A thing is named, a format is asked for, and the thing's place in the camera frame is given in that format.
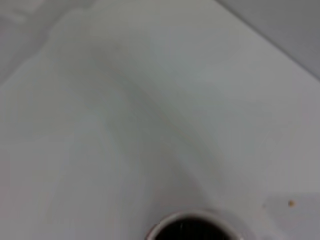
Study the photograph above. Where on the red ceramic mug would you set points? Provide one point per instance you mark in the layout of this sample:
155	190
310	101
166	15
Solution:
195	213

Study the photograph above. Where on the dark coffee liquid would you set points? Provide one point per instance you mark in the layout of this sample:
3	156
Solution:
195	230

